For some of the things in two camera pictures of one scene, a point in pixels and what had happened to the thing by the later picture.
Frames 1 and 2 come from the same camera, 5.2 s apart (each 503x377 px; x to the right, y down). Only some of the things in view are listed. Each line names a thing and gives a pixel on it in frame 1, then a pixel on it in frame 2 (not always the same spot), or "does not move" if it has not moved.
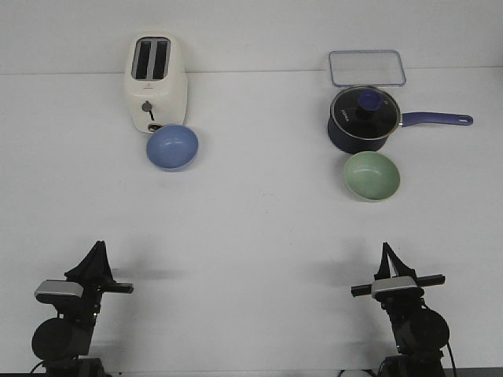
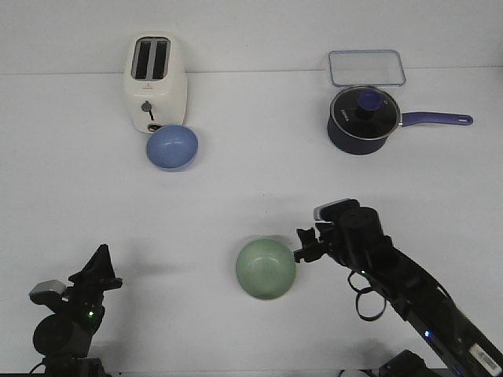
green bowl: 371,175 -> 265,269
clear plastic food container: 366,67 does not move
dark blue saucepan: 365,146 does not move
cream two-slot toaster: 156,78 does not move
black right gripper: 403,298 -> 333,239
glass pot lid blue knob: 365,112 does not move
